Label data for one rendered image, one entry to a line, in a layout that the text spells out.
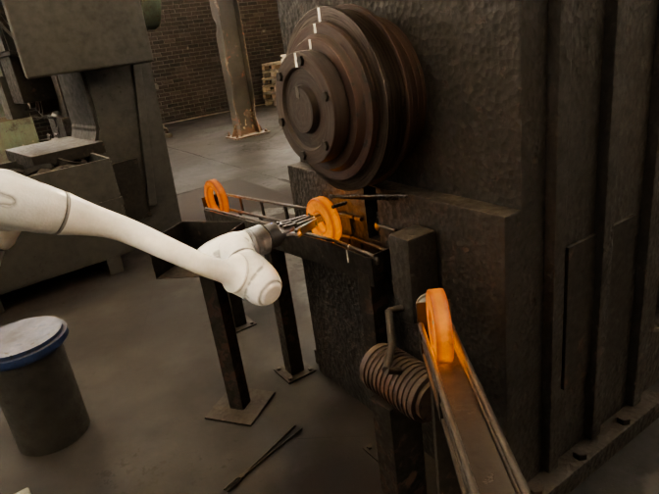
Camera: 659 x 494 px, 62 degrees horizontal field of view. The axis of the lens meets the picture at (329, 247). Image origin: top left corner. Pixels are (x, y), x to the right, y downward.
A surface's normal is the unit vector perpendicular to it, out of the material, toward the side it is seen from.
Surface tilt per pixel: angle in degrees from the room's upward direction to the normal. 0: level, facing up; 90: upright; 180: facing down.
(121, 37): 90
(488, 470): 6
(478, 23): 90
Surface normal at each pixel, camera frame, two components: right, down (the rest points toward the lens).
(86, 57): 0.66, 0.19
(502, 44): -0.82, 0.30
